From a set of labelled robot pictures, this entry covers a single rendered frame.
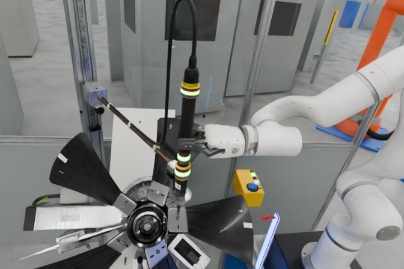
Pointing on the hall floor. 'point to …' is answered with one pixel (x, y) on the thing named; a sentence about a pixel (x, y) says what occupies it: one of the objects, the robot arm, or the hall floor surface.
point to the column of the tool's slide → (76, 51)
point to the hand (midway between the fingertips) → (186, 139)
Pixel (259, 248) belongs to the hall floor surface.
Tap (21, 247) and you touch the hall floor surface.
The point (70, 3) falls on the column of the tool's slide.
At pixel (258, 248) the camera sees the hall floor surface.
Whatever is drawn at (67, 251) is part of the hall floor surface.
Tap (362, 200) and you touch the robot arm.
